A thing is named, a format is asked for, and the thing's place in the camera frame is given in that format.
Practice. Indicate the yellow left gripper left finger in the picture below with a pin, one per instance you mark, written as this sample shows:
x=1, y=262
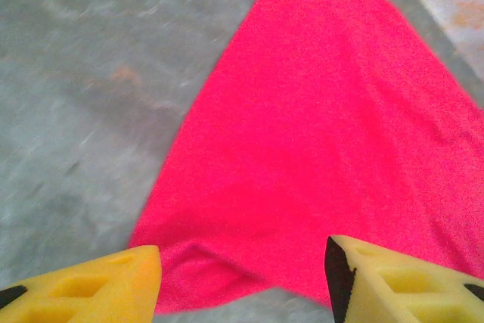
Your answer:
x=94, y=292

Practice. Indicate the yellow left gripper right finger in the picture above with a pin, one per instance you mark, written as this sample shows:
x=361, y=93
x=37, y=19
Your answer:
x=397, y=292

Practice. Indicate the red t-shirt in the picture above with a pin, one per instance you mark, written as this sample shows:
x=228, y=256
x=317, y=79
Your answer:
x=302, y=130

